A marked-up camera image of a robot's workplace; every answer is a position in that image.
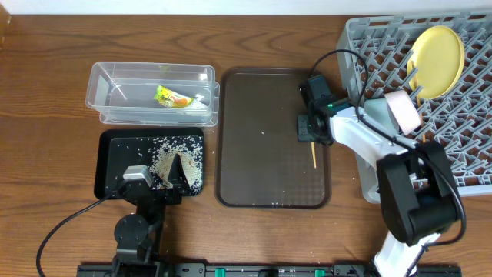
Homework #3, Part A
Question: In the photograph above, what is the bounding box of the clear plastic bin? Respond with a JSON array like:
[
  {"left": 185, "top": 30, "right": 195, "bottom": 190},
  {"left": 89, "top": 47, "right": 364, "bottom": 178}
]
[{"left": 85, "top": 62, "right": 220, "bottom": 127}]

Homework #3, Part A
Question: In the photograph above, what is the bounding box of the black rail at table edge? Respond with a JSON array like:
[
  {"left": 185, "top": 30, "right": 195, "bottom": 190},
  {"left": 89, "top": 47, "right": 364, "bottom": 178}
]
[{"left": 76, "top": 263, "right": 378, "bottom": 277}]

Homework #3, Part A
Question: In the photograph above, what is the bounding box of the blue plastic bowl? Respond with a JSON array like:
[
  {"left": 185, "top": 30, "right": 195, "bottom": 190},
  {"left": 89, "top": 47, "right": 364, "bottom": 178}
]
[{"left": 364, "top": 98, "right": 400, "bottom": 135}]

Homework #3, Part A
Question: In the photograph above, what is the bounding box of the grey dishwasher rack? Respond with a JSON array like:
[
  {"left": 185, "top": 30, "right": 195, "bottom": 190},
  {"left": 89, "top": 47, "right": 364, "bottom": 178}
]
[{"left": 337, "top": 11, "right": 491, "bottom": 196}]

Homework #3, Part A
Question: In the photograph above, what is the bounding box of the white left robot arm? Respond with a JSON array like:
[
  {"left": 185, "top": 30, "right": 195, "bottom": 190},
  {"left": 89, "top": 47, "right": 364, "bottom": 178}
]
[{"left": 110, "top": 155, "right": 191, "bottom": 276}]

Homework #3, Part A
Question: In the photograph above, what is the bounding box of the dark brown serving tray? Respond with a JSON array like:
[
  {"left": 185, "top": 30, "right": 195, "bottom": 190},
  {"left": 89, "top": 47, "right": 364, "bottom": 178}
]
[{"left": 214, "top": 68, "right": 331, "bottom": 209}]

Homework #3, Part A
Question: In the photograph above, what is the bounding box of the black waste tray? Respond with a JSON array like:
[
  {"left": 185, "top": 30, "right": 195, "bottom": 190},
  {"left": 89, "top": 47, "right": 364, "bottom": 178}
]
[{"left": 94, "top": 128, "right": 204, "bottom": 199}]

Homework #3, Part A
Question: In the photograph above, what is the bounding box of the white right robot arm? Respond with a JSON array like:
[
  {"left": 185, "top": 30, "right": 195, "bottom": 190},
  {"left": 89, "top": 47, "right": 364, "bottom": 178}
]
[{"left": 302, "top": 99, "right": 467, "bottom": 276}]

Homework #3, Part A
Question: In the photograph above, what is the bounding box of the green yellow snack wrapper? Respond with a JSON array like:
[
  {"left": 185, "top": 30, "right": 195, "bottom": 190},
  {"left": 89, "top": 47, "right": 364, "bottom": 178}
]
[{"left": 154, "top": 85, "right": 194, "bottom": 108}]

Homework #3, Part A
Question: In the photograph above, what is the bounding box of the pile of rice leftovers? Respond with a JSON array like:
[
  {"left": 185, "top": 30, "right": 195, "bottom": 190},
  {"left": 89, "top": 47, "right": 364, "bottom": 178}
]
[{"left": 115, "top": 135, "right": 204, "bottom": 193}]

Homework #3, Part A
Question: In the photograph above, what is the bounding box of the white tissue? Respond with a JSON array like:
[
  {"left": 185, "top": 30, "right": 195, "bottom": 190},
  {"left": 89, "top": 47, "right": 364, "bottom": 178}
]
[{"left": 188, "top": 99, "right": 208, "bottom": 110}]

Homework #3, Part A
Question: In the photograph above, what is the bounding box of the wooden chopstick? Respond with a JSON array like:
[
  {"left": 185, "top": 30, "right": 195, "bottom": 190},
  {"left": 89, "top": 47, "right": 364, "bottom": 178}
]
[
  {"left": 311, "top": 142, "right": 317, "bottom": 169},
  {"left": 410, "top": 60, "right": 427, "bottom": 143}
]

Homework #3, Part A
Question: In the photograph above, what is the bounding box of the white pink bowl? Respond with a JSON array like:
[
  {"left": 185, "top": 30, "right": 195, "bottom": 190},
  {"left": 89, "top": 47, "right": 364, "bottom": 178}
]
[{"left": 384, "top": 90, "right": 422, "bottom": 135}]

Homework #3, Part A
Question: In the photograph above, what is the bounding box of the yellow plastic plate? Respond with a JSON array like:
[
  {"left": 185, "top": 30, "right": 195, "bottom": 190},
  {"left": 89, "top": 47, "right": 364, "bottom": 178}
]
[{"left": 407, "top": 25, "right": 465, "bottom": 99}]

